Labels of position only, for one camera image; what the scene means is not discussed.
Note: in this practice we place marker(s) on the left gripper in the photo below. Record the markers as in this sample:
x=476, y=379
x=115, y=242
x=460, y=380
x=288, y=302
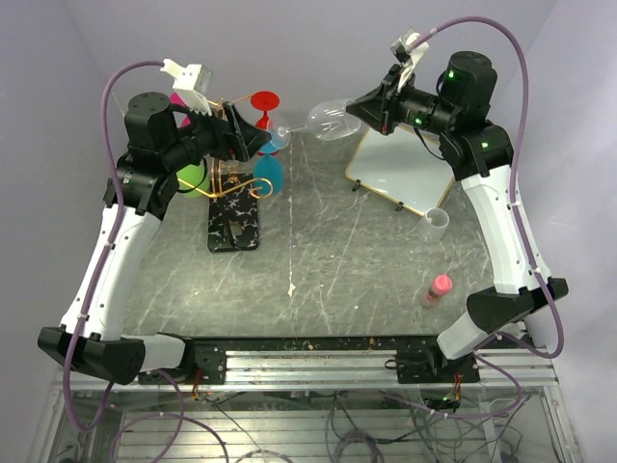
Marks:
x=235, y=135

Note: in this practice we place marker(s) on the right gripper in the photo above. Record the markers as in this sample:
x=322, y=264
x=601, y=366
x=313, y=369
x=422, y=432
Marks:
x=379, y=108

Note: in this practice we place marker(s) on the red plastic wine glass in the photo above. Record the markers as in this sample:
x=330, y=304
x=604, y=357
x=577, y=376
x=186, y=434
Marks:
x=265, y=102

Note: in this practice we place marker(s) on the blue plastic wine glass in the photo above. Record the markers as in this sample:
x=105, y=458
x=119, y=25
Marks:
x=268, y=171

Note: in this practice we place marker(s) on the clear glass cup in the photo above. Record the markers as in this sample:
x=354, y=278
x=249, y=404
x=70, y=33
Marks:
x=326, y=121
x=433, y=224

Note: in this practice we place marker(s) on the green plastic wine glass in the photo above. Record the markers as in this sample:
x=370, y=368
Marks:
x=192, y=180

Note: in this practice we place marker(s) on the pink plastic wine glass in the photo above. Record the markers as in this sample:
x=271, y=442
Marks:
x=180, y=112

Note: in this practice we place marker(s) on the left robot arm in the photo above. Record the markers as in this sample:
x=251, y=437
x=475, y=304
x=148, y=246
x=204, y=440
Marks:
x=163, y=138

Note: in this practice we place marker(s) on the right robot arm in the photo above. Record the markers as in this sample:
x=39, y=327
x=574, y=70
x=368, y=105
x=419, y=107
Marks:
x=481, y=157

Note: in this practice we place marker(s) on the gold wine glass rack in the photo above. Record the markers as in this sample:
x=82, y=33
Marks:
x=232, y=202

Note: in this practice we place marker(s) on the gold framed whiteboard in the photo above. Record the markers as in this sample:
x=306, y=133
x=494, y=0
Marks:
x=401, y=168

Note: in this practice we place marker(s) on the small pink bottle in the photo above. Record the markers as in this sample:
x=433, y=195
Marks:
x=440, y=286

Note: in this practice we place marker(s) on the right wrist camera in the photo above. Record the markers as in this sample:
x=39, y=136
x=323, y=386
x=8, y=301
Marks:
x=408, y=55

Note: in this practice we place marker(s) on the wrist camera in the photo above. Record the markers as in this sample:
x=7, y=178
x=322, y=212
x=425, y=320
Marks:
x=190, y=84
x=408, y=55

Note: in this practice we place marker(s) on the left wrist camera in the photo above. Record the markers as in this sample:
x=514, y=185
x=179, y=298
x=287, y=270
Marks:
x=190, y=84

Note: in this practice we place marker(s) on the aluminium frame rail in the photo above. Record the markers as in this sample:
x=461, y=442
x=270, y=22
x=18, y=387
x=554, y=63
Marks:
x=356, y=370

